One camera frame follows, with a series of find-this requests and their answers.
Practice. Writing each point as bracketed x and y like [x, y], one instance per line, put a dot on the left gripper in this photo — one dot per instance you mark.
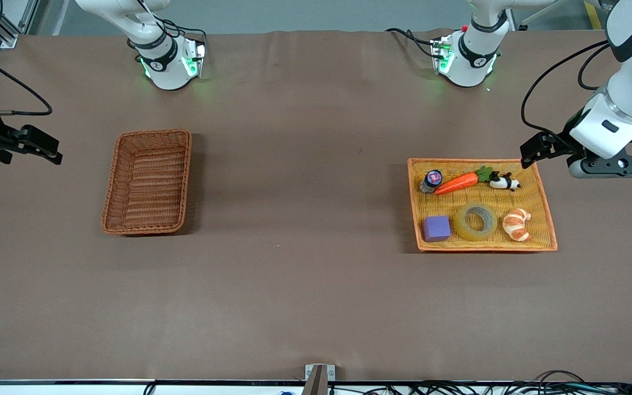
[559, 144]

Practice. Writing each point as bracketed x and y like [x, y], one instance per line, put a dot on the orange wicker tray basket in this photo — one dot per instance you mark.
[480, 203]

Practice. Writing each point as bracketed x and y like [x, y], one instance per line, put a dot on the right arm base connector plate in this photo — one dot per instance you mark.
[196, 59]

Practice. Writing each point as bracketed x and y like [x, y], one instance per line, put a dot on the small bottle purple cap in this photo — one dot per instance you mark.
[432, 180]

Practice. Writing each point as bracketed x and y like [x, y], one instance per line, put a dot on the clear yellowish tape roll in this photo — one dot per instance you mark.
[461, 227]

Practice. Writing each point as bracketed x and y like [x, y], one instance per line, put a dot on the left arm base connector plate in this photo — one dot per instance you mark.
[441, 55]

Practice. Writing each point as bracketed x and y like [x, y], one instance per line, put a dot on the purple foam cube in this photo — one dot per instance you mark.
[436, 229]

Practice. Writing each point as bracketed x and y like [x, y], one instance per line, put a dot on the metal table edge bracket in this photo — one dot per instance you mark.
[319, 378]

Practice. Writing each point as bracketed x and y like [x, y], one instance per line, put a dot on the toy croissant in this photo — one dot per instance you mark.
[516, 225]

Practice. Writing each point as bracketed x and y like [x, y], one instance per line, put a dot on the aluminium frame profile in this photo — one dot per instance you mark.
[9, 37]

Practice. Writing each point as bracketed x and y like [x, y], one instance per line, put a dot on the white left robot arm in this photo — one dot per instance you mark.
[472, 55]

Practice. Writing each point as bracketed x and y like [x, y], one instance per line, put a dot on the orange toy carrot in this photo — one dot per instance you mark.
[456, 184]

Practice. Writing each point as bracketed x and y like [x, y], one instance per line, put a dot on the white table edge rail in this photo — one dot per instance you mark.
[74, 387]

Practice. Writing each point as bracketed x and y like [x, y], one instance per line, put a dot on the black white panda toy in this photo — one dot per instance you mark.
[503, 182]

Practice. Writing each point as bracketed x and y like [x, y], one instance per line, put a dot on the brown wicker basket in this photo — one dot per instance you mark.
[148, 184]

